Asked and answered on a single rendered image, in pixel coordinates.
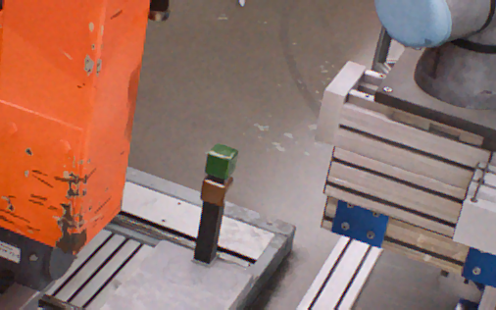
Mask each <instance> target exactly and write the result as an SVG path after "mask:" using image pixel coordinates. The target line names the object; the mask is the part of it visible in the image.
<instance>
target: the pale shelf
mask: <svg viewBox="0 0 496 310"><path fill-rule="evenodd" d="M193 256H194V251H192V250H189V249H187V248H184V247H181V246H178V245H177V244H174V243H171V242H168V241H166V240H161V241H160V242H159V243H158V244H157V245H156V246H155V247H154V248H153V249H152V251H151V253H150V254H149V255H148V256H147V257H146V258H144V260H143V261H142V262H141V263H140V264H139V265H138V266H137V267H136V268H135V269H134V271H133V272H132V273H131V274H130V275H129V277H128V278H127V279H126V280H125V281H124V282H123V283H122V284H121V285H120V286H119V287H118V288H117V289H116V291H115V292H114V293H113V294H112V295H111V297H110V298H108V299H107V301H106V302H105V303H104V304H103V305H102V306H101V307H100V308H99V309H98V310H235V309H236V307H237V306H238V305H239V303H240V302H241V300H242V299H243V298H244V295H245V294H246V292H247V291H248V290H249V289H250V288H251V285H252V281H253V276H254V275H253V273H252V272H249V271H246V270H244V269H242V268H239V267H236V266H231V265H228V264H226V263H224V262H221V261H218V260H215V261H214V263H213V264H212V265H211V267H210V268H209V267H206V266H203V265H201V264H195V263H193V262H191V259H192V258H193Z"/></svg>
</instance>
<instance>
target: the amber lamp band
mask: <svg viewBox="0 0 496 310"><path fill-rule="evenodd" d="M232 185H233V177H232V176H230V178H229V179H228V180H227V182H226V183H225V184H221V183H218V182H215V181H210V180H208V176H206V177H205V178H204V180H203V184H202V190H201V196H200V199H201V200H202V201H205V202H208V203H209V204H215V205H218V206H223V205H224V204H225V203H226V201H227V200H228V199H229V198H230V195H231V190H232Z"/></svg>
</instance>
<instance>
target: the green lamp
mask: <svg viewBox="0 0 496 310"><path fill-rule="evenodd" d="M238 154H239V151H238V150H237V149H235V148H232V147H229V146H226V145H223V144H220V143H216V144H215V145H214V146H213V147H212V148H211V149H210V150H209V151H208V158H207V163H206V169H205V172H206V173H207V174H209V175H212V176H215V177H218V178H221V179H223V180H226V179H228V178H229V177H230V175H231V174H232V173H233V172H234V171H235V170H236V164H237V159H238Z"/></svg>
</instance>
